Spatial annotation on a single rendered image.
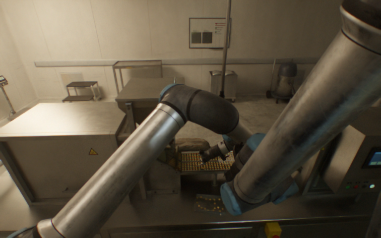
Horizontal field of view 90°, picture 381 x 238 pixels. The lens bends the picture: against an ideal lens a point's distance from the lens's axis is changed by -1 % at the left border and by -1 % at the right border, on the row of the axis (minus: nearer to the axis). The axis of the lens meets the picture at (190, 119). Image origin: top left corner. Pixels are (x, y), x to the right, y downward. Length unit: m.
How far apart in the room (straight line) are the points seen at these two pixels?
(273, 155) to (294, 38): 5.15
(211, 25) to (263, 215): 4.11
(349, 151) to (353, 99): 1.01
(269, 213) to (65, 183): 1.29
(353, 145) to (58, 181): 1.68
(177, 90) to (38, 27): 5.16
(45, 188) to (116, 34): 3.95
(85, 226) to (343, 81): 0.58
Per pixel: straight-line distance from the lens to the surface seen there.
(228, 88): 4.60
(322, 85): 0.30
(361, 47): 0.28
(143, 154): 0.58
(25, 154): 1.45
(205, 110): 0.60
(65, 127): 1.27
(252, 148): 0.67
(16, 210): 1.75
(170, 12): 4.77
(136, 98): 1.01
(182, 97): 0.64
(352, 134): 1.28
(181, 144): 1.56
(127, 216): 1.38
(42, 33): 5.67
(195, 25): 4.77
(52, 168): 1.44
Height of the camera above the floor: 1.89
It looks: 29 degrees down
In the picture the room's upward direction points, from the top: straight up
